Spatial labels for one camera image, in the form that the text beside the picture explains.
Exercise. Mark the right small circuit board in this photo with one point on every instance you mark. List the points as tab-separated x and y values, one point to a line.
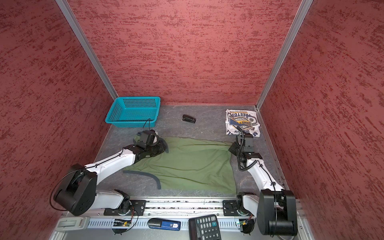
246	227

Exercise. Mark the black calculator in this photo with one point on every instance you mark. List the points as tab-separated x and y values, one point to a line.
204	228

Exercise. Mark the grey plastic handle block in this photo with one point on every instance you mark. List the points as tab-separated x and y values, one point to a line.
72	224

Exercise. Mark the green tank top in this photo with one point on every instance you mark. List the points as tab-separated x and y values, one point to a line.
190	165

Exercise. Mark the left small circuit board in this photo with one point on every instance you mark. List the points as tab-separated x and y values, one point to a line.
121	223

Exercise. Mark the grey metal corner post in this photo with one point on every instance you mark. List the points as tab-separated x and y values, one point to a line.
79	33
290	37

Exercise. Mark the white tank top navy trim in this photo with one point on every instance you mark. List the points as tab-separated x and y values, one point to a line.
247	121

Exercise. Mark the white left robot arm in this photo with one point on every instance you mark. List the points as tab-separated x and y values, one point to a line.
77	192

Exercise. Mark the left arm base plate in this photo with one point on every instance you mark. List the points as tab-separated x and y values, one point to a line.
138	205

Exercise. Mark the small black stapler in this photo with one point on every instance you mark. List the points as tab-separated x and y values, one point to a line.
189	119

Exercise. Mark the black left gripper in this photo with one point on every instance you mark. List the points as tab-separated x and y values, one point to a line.
162	148

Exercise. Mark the grey metal corner post right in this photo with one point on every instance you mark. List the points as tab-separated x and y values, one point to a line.
290	37

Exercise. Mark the small circuit board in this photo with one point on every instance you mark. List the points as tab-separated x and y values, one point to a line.
246	227
121	223

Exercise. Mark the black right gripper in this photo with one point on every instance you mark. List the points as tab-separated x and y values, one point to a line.
233	147

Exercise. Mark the grey metal corner post left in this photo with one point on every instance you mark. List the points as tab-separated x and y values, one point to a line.
79	33

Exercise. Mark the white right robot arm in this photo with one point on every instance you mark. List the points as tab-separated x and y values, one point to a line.
274	208

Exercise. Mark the teal plastic laundry basket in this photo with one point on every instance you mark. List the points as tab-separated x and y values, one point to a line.
134	112

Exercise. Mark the blue black handheld device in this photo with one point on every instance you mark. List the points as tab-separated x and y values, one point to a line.
163	224

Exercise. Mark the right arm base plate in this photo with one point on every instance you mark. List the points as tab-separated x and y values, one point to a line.
230	209

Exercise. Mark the aluminium rail frame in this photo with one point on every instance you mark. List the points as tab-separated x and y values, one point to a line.
179	209

